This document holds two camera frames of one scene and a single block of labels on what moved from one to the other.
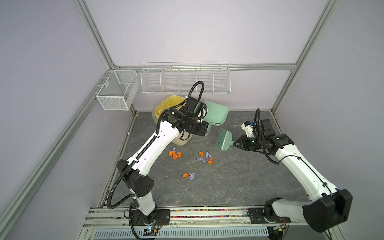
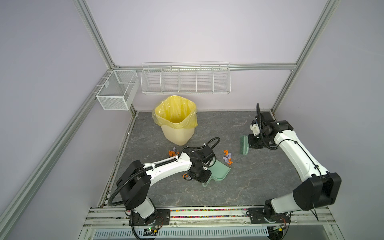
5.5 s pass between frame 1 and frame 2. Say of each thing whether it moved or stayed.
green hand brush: moved
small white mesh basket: stayed
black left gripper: moved
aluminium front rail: stayed
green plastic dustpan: moved
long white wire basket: stayed
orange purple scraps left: stayed
